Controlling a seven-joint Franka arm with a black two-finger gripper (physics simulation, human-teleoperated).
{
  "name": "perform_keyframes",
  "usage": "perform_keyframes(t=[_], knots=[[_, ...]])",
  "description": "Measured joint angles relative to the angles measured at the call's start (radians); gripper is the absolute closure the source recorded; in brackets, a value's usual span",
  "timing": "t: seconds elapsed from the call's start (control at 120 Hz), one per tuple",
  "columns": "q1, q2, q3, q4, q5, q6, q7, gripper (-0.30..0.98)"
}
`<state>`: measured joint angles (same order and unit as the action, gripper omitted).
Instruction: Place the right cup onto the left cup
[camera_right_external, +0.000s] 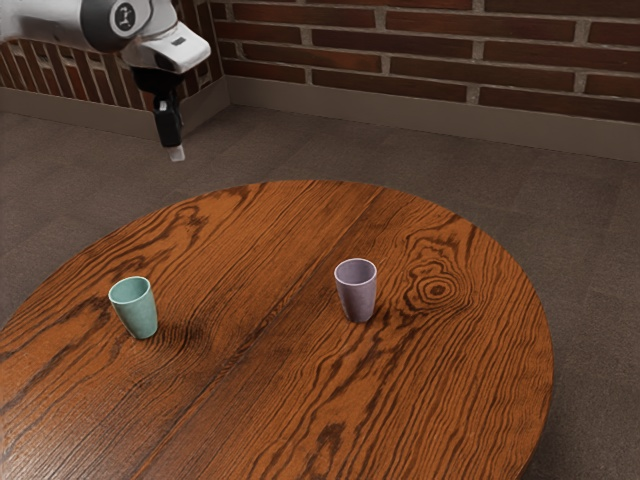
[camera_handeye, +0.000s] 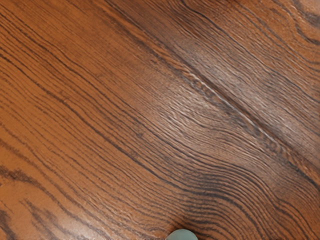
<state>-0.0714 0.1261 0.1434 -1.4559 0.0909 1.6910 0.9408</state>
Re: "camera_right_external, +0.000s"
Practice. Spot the teal cup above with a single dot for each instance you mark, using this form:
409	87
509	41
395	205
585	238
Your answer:
135	309

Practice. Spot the purple cup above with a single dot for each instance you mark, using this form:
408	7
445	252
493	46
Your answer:
356	292

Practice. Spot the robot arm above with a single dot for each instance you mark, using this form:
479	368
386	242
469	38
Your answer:
100	22

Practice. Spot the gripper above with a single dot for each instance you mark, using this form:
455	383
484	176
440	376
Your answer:
152	80

